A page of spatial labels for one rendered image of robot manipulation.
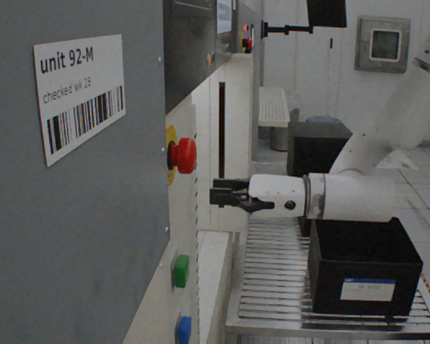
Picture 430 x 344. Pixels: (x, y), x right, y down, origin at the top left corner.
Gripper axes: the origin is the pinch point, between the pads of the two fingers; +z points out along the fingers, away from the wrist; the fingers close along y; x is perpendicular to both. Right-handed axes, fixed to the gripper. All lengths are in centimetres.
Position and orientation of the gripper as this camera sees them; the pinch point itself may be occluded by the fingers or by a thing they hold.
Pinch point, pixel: (221, 191)
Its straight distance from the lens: 76.1
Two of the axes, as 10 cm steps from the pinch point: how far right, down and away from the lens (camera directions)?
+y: 1.3, -3.5, 9.3
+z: -9.9, -0.5, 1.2
